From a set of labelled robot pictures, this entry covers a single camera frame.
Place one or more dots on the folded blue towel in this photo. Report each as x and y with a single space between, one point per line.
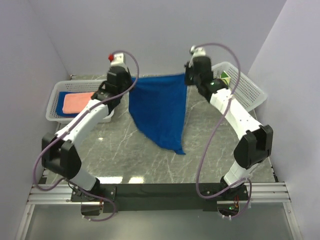
60 104

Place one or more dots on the white plastic basket left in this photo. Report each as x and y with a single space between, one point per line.
73 86

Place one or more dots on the pink panda towel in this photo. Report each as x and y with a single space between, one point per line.
74 103

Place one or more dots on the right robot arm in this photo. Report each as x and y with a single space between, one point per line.
255 139

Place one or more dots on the white plastic basket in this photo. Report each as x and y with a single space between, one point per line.
73 86
248 94

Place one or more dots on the green white towel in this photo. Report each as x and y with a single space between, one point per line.
225 78

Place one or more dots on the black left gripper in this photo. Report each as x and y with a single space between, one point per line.
128 76

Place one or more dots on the black base bar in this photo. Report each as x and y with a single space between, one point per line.
166 196

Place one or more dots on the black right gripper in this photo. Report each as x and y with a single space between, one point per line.
188 69

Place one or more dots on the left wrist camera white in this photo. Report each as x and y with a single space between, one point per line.
117 60

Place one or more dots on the white plastic basket right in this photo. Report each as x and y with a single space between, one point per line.
248 94

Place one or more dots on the blue towel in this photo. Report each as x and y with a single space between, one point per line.
60 104
157 105

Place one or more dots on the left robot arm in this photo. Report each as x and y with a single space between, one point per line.
60 150

